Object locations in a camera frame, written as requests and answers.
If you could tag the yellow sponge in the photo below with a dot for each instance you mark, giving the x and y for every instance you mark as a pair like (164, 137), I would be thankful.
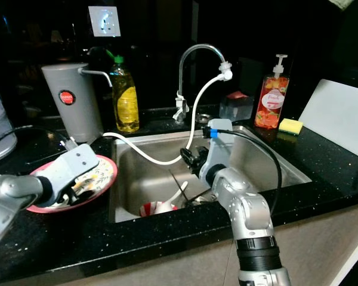
(290, 126)

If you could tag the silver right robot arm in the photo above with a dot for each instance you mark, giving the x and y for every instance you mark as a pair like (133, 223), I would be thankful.
(253, 214)

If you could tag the white flat board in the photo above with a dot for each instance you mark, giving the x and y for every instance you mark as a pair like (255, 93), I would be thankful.
(340, 116)

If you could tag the peach hand soap pump bottle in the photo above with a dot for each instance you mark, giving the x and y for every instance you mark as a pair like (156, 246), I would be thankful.
(271, 102)

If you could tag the grey water canister with spout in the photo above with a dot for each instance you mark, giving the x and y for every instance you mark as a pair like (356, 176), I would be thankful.
(71, 104)

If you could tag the clear container with red lid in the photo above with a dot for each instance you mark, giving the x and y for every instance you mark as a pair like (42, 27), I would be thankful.
(236, 107)

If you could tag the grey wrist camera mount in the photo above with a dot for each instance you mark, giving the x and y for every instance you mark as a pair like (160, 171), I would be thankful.
(77, 161)
(218, 152)

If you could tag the beige cabinet front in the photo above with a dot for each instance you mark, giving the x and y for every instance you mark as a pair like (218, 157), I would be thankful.
(173, 262)

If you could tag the red and white bowl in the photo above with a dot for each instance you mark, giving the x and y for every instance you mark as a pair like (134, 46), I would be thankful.
(148, 209)

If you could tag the stainless steel sink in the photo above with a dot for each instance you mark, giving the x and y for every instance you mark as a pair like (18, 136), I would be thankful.
(143, 179)

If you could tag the pink rimmed floral plate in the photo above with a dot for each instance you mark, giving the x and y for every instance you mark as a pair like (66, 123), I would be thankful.
(101, 179)

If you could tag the white stacked containers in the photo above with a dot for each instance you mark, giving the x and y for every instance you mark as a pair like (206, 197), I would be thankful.
(0, 122)

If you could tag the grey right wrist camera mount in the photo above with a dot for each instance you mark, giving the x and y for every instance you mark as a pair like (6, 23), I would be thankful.
(218, 152)

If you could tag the yellow dish soap bottle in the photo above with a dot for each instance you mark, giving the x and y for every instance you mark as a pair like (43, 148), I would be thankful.
(126, 101)

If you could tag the thin metal utensil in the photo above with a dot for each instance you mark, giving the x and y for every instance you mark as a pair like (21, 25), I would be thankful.
(178, 183)

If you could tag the white wall socket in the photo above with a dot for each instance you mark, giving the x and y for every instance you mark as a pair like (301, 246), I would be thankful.
(104, 21)

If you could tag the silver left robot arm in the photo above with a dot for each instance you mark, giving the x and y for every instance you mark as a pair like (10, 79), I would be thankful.
(12, 199)

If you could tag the white spoon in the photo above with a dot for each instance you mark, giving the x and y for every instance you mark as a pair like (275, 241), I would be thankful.
(170, 202)

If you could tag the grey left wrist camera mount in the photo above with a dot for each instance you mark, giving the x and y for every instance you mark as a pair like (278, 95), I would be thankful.
(77, 161)

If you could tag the chrome gooseneck faucet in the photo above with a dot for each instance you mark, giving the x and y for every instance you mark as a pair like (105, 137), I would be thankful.
(182, 65)

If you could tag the pale cloth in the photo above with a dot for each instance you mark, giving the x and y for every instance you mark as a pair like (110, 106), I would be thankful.
(343, 3)

